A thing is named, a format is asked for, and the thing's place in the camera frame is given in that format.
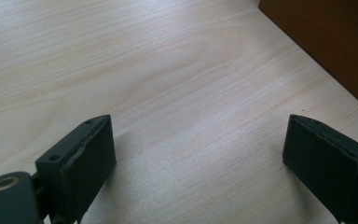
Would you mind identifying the brown wooden panel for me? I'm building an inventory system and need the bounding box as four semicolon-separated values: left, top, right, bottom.
257;0;358;117

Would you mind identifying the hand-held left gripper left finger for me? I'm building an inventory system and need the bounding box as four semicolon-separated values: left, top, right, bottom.
34;114;117;224

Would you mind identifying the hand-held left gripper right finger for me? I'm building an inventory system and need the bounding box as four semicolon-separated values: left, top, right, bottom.
282;113;358;224

